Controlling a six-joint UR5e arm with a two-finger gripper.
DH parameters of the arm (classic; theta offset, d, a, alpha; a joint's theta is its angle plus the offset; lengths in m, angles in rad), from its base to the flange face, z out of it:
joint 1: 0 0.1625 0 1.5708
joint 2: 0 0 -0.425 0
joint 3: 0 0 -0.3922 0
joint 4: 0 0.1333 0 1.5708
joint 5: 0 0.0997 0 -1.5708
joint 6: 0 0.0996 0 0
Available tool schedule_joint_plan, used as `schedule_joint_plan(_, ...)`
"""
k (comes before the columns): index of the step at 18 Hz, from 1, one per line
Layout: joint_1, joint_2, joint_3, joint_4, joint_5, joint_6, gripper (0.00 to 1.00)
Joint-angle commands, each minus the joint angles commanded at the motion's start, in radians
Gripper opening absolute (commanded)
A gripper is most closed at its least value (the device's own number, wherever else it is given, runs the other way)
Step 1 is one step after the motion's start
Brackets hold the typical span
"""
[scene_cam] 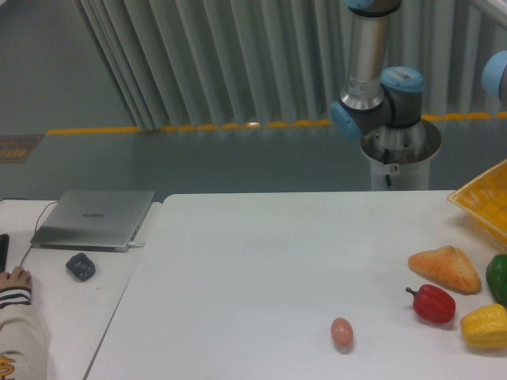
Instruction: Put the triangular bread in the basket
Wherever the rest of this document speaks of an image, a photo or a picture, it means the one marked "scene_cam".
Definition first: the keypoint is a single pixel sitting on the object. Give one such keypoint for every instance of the silver laptop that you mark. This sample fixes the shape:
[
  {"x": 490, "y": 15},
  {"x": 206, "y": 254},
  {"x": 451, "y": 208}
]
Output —
[{"x": 93, "y": 220}]

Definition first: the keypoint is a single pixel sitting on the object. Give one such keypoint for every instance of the person's hand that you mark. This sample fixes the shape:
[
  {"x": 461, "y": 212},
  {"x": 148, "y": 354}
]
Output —
[{"x": 19, "y": 279}]

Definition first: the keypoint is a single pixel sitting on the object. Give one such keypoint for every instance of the triangular bread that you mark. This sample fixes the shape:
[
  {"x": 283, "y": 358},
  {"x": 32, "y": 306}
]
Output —
[{"x": 449, "y": 267}]

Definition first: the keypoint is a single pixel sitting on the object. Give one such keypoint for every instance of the white pleated curtain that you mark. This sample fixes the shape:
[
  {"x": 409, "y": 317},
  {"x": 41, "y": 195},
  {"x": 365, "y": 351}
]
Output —
[{"x": 195, "y": 63}]

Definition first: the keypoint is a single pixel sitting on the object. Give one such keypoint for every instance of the red bell pepper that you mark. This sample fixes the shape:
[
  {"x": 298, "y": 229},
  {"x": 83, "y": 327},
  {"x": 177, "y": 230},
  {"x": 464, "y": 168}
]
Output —
[{"x": 433, "y": 304}]

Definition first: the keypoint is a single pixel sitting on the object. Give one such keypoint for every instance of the green bell pepper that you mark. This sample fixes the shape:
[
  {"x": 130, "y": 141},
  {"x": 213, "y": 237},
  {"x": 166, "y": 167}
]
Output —
[{"x": 496, "y": 278}]

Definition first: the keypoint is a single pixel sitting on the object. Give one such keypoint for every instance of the yellow plastic basket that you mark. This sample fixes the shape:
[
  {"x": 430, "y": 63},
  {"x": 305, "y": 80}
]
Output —
[{"x": 484, "y": 199}]

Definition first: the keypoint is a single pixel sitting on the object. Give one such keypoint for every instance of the yellow bell pepper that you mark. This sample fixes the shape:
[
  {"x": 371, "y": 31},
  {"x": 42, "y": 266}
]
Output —
[{"x": 485, "y": 327}]

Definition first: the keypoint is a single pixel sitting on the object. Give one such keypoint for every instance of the brown egg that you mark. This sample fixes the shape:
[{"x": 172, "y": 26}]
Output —
[{"x": 341, "y": 332}]

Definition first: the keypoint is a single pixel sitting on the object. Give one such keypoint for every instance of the cream sleeve forearm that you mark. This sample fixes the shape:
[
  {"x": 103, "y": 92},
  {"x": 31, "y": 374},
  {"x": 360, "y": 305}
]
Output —
[{"x": 24, "y": 345}]

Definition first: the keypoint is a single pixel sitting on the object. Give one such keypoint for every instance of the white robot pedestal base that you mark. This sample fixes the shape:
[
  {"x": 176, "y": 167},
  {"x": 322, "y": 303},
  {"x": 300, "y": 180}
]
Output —
[{"x": 400, "y": 159}]

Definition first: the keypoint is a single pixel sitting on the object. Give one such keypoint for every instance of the black keyboard edge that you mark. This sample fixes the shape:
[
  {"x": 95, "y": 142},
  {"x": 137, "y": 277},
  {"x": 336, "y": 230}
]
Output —
[{"x": 4, "y": 248}]

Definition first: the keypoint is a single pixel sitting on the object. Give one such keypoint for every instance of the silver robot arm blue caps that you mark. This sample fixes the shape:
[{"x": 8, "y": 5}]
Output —
[{"x": 366, "y": 59}]

